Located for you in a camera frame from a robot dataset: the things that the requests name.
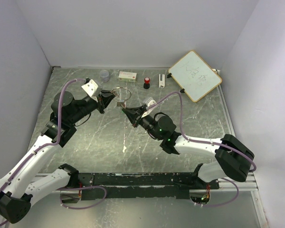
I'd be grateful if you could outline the white green staples box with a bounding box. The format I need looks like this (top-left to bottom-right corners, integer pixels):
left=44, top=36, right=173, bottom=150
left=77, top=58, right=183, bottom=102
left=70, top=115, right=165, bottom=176
left=118, top=71, right=137, bottom=82

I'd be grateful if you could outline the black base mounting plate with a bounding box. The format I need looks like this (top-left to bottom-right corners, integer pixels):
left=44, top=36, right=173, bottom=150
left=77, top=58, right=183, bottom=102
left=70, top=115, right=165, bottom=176
left=49, top=172, right=220, bottom=201

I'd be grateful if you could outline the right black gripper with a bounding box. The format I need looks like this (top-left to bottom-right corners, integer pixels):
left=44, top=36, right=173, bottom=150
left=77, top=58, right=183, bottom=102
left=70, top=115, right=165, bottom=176
left=123, top=105, right=162, bottom=140

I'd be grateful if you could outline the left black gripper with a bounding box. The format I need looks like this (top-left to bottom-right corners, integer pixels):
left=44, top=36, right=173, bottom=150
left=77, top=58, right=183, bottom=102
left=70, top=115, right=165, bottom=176
left=68, top=89, right=117, bottom=124

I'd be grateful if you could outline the white stapler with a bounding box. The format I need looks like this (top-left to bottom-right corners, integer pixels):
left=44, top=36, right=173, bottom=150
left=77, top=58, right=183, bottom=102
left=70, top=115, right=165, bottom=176
left=159, top=74, right=165, bottom=88

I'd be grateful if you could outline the yellow framed whiteboard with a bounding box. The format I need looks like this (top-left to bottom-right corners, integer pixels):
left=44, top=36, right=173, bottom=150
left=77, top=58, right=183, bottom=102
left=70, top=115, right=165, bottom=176
left=168, top=50, right=222, bottom=103

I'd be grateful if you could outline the red black stamp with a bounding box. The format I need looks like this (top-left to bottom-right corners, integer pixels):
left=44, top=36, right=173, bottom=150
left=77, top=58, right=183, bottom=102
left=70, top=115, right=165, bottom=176
left=143, top=77, right=150, bottom=89

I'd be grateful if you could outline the aluminium rail frame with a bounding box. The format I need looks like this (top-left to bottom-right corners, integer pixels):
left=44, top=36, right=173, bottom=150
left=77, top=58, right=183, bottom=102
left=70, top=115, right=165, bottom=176
left=7, top=68, right=259, bottom=193

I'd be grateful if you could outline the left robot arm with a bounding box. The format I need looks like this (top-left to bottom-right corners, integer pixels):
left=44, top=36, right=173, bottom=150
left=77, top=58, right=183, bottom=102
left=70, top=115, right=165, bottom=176
left=0, top=90, right=115, bottom=224

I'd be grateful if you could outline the wire keyring with keys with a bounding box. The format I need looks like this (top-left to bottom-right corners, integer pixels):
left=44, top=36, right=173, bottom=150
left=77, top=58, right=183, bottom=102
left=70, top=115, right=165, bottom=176
left=111, top=87, right=132, bottom=108

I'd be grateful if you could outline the clear plastic cup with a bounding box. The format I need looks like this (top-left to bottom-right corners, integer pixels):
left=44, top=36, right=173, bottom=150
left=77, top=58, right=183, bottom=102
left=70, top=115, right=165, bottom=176
left=99, top=70, right=110, bottom=83

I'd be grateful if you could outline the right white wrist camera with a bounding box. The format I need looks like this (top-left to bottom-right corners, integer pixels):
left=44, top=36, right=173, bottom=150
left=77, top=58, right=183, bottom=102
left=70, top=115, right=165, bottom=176
left=142, top=97, right=157, bottom=118

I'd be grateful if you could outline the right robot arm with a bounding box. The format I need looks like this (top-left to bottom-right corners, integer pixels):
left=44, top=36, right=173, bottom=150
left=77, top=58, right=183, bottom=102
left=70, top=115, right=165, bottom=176
left=122, top=106, right=254, bottom=189

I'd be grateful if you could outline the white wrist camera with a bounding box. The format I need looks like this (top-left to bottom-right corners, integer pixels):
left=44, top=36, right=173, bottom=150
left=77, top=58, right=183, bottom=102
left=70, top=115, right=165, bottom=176
left=81, top=79, right=103, bottom=98
left=142, top=97, right=157, bottom=118

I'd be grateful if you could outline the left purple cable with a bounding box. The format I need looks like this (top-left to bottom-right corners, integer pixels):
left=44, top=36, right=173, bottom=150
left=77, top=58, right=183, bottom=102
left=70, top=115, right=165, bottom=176
left=0, top=77, right=107, bottom=226

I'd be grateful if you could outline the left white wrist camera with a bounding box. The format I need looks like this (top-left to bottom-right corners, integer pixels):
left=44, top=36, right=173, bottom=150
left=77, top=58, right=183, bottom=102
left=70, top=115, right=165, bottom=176
left=81, top=79, right=103, bottom=98

